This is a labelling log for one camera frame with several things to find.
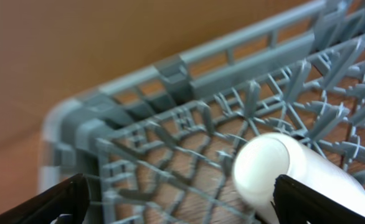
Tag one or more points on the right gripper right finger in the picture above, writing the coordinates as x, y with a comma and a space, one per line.
295, 203

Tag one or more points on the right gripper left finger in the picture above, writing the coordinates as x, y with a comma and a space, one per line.
65, 202

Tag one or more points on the white cup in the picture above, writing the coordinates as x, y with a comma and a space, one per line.
262, 159

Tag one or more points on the grey dishwasher rack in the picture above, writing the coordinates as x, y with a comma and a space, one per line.
157, 145

